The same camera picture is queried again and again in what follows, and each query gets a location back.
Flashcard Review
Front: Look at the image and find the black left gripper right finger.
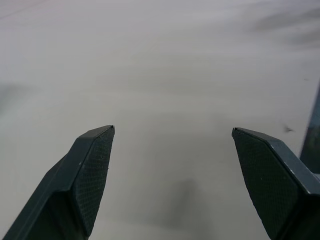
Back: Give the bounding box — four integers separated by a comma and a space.
231, 127, 320, 240

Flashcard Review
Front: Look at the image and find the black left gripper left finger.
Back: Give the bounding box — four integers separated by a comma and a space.
0, 124, 116, 240

